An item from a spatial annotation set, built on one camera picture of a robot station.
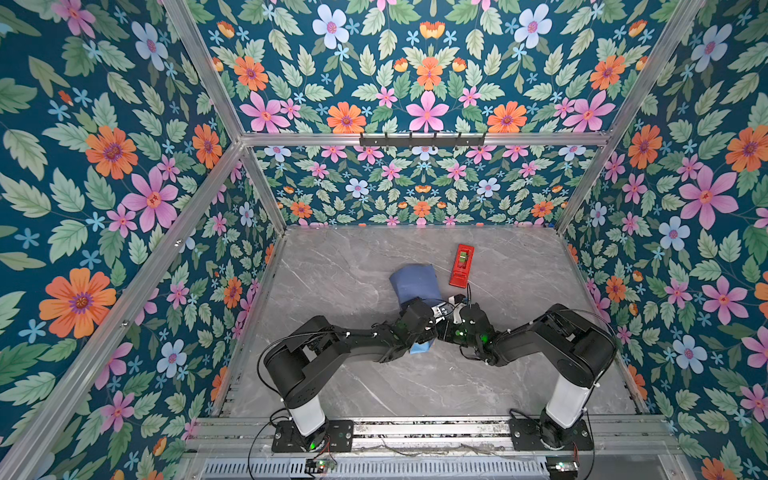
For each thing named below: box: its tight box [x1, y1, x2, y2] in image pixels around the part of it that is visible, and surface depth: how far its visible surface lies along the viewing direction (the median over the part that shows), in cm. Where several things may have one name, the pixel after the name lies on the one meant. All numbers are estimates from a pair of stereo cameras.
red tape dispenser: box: [449, 244, 475, 289], surface depth 104 cm
